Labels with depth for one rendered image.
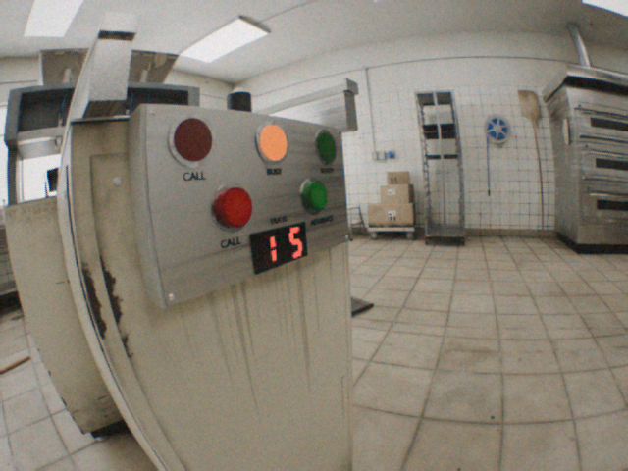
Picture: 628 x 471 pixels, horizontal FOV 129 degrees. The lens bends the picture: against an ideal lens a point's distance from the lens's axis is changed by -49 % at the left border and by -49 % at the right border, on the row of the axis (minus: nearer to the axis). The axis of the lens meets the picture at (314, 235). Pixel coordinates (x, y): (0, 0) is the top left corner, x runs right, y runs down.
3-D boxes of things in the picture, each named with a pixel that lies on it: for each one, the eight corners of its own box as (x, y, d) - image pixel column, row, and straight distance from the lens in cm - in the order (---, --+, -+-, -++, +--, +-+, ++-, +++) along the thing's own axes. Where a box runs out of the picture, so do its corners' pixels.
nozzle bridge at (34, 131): (15, 210, 125) (16, 122, 131) (167, 185, 135) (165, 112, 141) (2, 206, 92) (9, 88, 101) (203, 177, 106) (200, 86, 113)
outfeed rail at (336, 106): (91, 203, 221) (90, 193, 221) (95, 202, 221) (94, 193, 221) (351, 127, 37) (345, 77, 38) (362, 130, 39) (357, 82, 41)
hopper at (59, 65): (32, 118, 128) (37, 84, 133) (150, 111, 136) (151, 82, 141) (30, 88, 102) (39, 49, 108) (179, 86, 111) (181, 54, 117)
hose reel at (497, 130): (514, 195, 422) (507, 115, 430) (516, 196, 405) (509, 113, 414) (487, 195, 417) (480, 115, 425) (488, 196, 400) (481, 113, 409)
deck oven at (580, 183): (580, 260, 330) (564, 62, 344) (551, 236, 440) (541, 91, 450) (666, 259, 419) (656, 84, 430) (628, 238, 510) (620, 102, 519)
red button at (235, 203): (212, 230, 22) (208, 190, 22) (242, 224, 24) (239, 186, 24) (224, 231, 21) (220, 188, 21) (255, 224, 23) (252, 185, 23)
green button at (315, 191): (298, 213, 29) (296, 183, 29) (317, 209, 31) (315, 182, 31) (311, 213, 28) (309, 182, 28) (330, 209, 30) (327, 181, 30)
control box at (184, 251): (146, 299, 24) (127, 117, 24) (328, 239, 38) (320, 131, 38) (164, 311, 20) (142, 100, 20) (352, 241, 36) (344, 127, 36)
